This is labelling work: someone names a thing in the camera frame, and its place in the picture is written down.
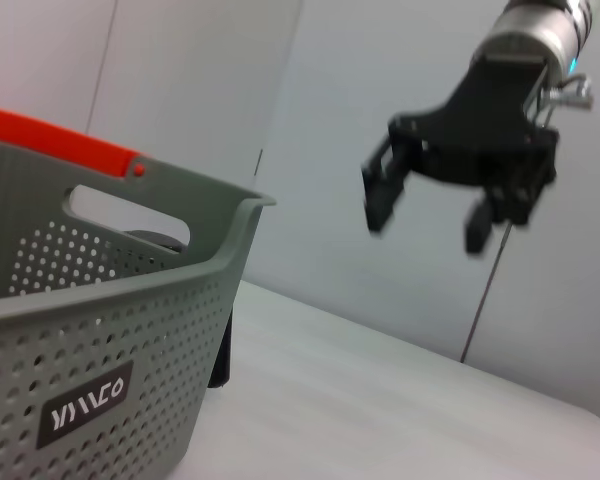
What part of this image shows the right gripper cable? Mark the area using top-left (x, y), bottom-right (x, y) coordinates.
top-left (539, 72), bottom-right (595, 114)

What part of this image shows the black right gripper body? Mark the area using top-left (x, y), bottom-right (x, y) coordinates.
top-left (387, 52), bottom-right (561, 229)

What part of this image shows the grey-green perforated storage basket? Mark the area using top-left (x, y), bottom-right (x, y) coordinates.
top-left (0, 137), bottom-right (277, 480)

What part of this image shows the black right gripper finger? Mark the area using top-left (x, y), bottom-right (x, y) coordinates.
top-left (463, 189), bottom-right (497, 257)
top-left (360, 135), bottom-right (414, 236)

